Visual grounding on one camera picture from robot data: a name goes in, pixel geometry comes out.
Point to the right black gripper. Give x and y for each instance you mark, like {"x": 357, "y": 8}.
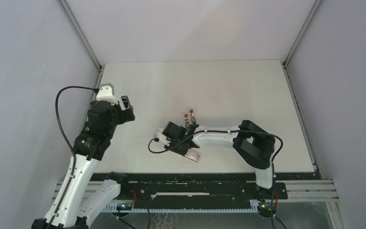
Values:
{"x": 182, "y": 152}

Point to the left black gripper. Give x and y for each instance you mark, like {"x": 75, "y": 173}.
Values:
{"x": 126, "y": 115}

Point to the red white staple box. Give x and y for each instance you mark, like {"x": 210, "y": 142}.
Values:
{"x": 192, "y": 155}

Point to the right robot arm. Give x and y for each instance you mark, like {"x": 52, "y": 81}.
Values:
{"x": 253, "y": 144}

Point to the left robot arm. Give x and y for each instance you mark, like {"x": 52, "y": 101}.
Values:
{"x": 68, "y": 210}

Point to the left circuit board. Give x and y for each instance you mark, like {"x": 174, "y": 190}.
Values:
{"x": 124, "y": 207}

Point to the circuit board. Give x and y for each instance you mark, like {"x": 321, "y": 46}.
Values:
{"x": 265, "y": 207}
{"x": 124, "y": 207}

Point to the right circuit board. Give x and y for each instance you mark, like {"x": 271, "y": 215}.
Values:
{"x": 265, "y": 207}

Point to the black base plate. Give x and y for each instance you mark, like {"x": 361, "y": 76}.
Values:
{"x": 199, "y": 201}

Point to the white cable duct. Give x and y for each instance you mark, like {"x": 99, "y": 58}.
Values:
{"x": 251, "y": 207}

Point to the left corner aluminium post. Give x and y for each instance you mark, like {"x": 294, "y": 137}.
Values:
{"x": 76, "y": 27}

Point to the corner aluminium post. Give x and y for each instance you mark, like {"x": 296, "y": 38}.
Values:
{"x": 302, "y": 32}
{"x": 76, "y": 27}

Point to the aluminium rail frame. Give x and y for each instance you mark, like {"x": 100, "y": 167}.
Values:
{"x": 289, "y": 191}

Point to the right corner aluminium post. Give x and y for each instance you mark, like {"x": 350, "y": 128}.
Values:
{"x": 302, "y": 32}

